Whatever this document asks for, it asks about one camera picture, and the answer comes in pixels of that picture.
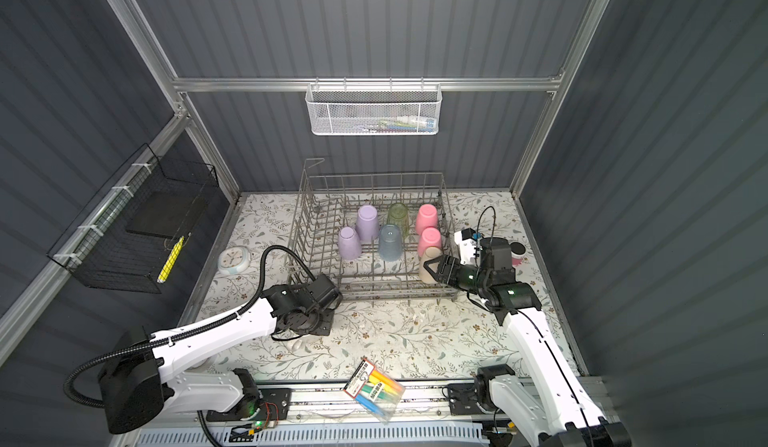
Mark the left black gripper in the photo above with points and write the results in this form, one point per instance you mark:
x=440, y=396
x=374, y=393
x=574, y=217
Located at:
x=326, y=329

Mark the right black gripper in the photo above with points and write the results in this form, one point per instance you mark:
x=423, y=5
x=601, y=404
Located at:
x=447, y=261

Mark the pink cup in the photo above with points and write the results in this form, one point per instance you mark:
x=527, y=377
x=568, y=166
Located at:
x=429, y=237
x=427, y=217

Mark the blue translucent cup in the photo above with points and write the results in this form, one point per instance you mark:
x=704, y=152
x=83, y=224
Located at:
x=390, y=247

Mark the green translucent cup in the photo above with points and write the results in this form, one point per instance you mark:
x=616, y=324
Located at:
x=398, y=215

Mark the lilac cup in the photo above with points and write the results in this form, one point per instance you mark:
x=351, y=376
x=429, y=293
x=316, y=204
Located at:
x=367, y=223

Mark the purple cup front row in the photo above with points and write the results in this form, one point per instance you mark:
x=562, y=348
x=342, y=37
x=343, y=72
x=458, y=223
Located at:
x=349, y=244

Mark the beige cup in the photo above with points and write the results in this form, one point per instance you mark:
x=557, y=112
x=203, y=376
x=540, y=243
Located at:
x=426, y=262

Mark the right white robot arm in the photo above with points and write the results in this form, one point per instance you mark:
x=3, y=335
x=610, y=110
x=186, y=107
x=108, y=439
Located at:
x=561, y=413

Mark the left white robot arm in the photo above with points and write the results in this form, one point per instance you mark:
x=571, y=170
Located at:
x=158, y=374

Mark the floral table mat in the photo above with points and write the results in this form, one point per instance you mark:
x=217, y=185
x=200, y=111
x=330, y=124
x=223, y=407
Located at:
x=407, y=339

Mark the highlighter marker pack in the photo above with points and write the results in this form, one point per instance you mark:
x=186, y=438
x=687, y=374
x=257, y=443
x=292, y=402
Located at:
x=375, y=391

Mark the yellow marker pen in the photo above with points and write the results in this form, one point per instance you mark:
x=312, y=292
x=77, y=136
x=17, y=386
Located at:
x=170, y=261

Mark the grey wire dish rack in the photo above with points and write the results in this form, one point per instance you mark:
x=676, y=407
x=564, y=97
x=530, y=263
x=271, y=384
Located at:
x=328, y=202

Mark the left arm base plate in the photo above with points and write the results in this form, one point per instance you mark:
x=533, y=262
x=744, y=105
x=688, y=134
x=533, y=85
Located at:
x=270, y=404

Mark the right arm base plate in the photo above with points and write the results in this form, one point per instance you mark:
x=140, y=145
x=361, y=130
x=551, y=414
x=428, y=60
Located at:
x=463, y=399

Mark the pens in wall basket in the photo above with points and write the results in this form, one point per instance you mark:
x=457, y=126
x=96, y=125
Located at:
x=408, y=124

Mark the white wire wall basket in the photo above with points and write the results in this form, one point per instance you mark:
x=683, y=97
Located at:
x=334, y=111

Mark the black wire side basket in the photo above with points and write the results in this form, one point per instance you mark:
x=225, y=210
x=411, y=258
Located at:
x=124, y=242

